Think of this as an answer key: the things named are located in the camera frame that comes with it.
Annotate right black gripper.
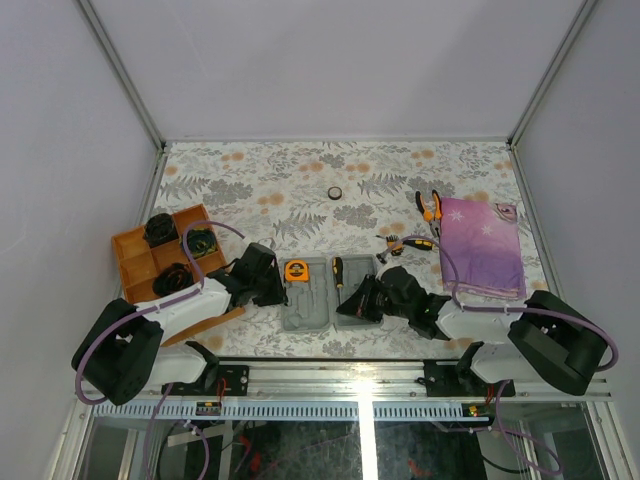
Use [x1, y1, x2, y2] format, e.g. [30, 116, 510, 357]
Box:
[338, 275, 412, 323]

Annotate orange tape measure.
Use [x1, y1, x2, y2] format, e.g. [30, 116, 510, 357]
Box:
[284, 259, 310, 283]

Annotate grey plastic tool case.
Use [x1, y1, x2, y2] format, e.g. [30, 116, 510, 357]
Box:
[280, 254, 383, 334]

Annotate screwdriver bit set holder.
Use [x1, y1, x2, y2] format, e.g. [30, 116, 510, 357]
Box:
[377, 235, 404, 257]

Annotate small yellow black screwdriver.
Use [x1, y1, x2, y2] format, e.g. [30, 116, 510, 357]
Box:
[403, 239, 433, 251]

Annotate small black tape roll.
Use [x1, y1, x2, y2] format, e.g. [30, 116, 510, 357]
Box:
[327, 186, 343, 201]

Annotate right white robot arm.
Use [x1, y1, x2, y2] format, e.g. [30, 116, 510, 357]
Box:
[336, 267, 611, 396]

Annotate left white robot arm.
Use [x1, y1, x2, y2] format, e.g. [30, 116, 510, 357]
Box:
[71, 242, 285, 406]

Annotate black orange rolled belt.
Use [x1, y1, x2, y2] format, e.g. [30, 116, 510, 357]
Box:
[152, 263, 194, 297]

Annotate orange black pliers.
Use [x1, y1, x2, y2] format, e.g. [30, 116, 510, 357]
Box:
[415, 189, 443, 239]

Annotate orange wooden divided tray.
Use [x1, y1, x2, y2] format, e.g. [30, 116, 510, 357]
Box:
[112, 204, 246, 346]

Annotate purple folded cloth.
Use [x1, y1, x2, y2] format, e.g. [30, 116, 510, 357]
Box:
[439, 198, 526, 300]

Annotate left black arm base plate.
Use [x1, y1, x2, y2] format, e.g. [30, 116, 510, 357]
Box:
[202, 364, 250, 398]

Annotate aluminium front rail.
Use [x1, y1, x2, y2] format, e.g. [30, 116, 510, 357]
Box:
[74, 358, 614, 401]

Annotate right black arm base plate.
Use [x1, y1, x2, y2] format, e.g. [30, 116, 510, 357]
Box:
[422, 360, 501, 398]

